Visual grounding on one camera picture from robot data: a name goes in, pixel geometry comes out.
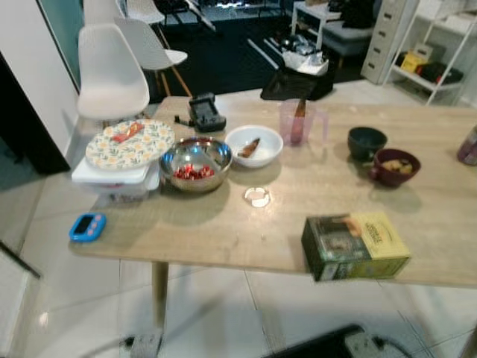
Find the black battery charger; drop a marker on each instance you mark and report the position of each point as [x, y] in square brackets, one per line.
[203, 113]

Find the yellow box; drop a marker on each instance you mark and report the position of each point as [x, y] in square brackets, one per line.
[414, 63]

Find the white tray of dishes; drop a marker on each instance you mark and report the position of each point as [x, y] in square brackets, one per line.
[305, 63]

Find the black duffel bag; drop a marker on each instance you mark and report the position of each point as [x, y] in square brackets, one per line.
[298, 86]

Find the white shelf rack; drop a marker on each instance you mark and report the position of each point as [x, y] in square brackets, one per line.
[406, 74]

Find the green and yellow carton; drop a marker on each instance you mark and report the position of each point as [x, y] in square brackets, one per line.
[373, 239]

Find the steel mixing bowl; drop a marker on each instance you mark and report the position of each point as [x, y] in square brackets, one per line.
[216, 153]

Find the red food pieces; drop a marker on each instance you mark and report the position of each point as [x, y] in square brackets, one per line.
[194, 172]

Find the white drawer cabinet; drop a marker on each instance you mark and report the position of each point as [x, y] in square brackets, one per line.
[384, 41]

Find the floral round plate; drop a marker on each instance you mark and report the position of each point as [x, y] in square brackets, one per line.
[141, 149]

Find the dark green bowl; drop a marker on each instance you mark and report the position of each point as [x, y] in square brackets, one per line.
[367, 142]

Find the purple drink can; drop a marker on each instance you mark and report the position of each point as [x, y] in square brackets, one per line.
[468, 149]

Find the white plastic container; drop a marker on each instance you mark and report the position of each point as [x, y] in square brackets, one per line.
[112, 179]

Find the dark floor carpet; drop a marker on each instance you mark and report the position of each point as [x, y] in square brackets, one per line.
[223, 56]

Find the tan food pieces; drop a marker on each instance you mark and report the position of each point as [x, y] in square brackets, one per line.
[399, 166]

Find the black backpack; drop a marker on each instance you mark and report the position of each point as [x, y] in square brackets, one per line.
[359, 13]

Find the white side table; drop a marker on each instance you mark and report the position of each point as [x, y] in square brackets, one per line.
[317, 13]

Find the grey bench sofa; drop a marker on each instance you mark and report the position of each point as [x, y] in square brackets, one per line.
[346, 39]

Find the white bowl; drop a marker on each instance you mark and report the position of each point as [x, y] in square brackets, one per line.
[268, 142]

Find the black pouch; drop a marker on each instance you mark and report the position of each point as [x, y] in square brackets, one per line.
[445, 74]

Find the white plastic chair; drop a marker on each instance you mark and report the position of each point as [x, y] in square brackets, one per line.
[112, 74]
[145, 45]
[143, 10]

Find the brown food piece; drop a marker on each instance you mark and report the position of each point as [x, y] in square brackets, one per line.
[250, 148]

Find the pink plastic measuring jug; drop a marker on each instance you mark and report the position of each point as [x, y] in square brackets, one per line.
[287, 123]

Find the small clear glass dish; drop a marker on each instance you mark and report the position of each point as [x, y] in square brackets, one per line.
[257, 200]

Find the blue digital timer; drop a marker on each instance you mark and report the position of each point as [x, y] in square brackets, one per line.
[88, 228]

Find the red snack packet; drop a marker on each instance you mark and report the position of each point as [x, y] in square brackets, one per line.
[127, 133]

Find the maroon bowl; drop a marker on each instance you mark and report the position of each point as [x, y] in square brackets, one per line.
[384, 175]

